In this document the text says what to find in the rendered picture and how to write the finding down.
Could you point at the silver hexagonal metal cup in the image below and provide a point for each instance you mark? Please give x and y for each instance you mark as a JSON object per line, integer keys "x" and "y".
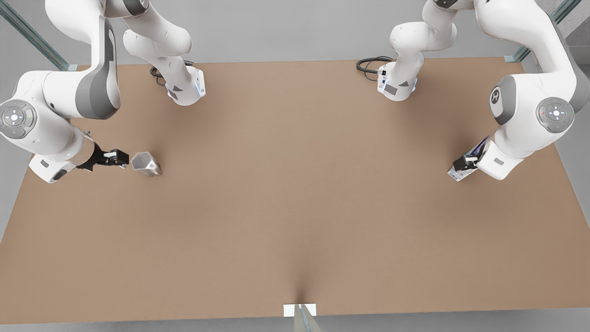
{"x": 145, "y": 164}

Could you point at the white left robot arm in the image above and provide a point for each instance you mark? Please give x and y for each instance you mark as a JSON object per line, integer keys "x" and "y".
{"x": 530, "y": 101}

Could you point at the white printed box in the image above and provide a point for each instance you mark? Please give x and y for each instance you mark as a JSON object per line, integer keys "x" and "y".
{"x": 457, "y": 174}

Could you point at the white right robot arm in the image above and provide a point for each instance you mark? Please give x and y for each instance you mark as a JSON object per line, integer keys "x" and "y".
{"x": 55, "y": 92}

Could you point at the silver frame post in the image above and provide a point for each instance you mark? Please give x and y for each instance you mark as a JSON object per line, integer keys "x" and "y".
{"x": 32, "y": 34}
{"x": 302, "y": 318}
{"x": 541, "y": 30}

